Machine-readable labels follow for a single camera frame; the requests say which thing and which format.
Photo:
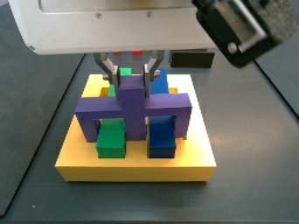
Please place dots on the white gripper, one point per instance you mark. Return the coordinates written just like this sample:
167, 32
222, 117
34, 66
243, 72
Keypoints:
105, 26

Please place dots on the purple m-shaped block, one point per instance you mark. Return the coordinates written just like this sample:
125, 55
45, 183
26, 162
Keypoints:
134, 108

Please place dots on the black angle fixture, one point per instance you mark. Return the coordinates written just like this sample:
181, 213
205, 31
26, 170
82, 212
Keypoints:
191, 58

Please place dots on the yellow slotted board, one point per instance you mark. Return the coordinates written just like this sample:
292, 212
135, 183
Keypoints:
79, 163

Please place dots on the red m-shaped block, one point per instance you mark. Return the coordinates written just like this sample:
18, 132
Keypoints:
134, 52

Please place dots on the blue bar block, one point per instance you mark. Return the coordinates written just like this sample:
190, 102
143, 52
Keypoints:
162, 144

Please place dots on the green bar block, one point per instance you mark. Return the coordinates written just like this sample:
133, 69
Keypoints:
111, 144

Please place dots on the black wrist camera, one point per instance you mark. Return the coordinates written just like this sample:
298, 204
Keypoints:
247, 27

